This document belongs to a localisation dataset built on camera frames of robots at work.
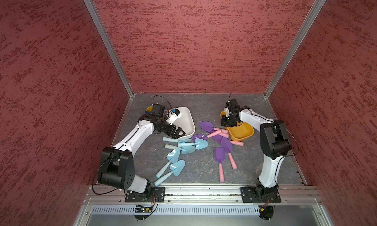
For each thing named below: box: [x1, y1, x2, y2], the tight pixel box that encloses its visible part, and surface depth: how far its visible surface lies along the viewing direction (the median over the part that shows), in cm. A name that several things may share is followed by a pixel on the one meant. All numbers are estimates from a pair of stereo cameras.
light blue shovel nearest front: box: [153, 159, 186, 187], surface depth 83 cm
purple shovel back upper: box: [199, 121, 229, 134], surface depth 102 cm
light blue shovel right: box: [177, 138, 210, 150], surface depth 93 cm
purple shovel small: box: [191, 134, 208, 142], surface depth 97 cm
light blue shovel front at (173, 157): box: [155, 148, 181, 179], surface depth 88 cm
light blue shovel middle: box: [164, 143, 196, 155], surface depth 91 cm
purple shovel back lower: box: [218, 132, 230, 139], surface depth 94 cm
